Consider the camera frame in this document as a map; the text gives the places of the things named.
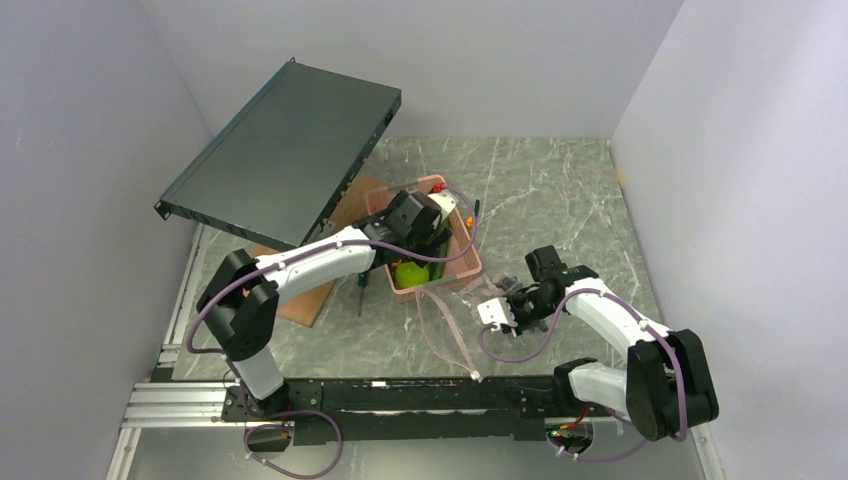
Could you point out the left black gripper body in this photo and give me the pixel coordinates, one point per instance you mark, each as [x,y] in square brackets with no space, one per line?
[421,246]

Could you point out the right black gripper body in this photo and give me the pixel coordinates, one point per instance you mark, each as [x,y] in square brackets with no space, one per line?
[527,309]

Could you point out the dark green fake cucumber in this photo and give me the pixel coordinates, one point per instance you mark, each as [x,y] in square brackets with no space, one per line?
[436,269]

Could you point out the green fake apple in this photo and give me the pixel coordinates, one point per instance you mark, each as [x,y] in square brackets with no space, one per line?
[410,274]

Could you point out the clear zip top bag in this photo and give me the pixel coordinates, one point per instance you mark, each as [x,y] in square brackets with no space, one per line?
[450,320]

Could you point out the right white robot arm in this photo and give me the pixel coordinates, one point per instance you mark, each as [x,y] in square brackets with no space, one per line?
[665,386]

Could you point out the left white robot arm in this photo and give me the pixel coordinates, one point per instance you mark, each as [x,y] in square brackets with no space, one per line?
[239,306]

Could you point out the pink perforated plastic basket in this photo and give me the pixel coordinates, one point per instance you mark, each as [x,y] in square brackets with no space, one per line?
[455,274]

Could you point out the black orange small tool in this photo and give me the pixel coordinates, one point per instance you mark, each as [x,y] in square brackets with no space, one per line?
[470,220]

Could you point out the brown wooden board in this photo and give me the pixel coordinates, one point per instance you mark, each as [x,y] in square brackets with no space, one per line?
[304,296]

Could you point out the dark green rack server chassis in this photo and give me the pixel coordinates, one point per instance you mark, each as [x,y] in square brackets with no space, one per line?
[277,170]

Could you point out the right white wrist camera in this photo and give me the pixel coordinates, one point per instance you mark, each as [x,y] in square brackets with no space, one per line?
[495,313]

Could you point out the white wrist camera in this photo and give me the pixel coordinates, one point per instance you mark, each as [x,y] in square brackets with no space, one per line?
[495,313]
[441,195]

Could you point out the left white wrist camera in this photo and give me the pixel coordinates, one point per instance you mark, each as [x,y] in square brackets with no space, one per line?
[441,195]

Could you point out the green handled screwdriver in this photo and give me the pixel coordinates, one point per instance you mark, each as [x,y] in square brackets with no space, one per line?
[362,284]

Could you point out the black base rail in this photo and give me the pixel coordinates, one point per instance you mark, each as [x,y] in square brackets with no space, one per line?
[320,410]

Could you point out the aluminium frame rail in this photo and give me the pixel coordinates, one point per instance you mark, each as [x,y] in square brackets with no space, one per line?
[159,402]

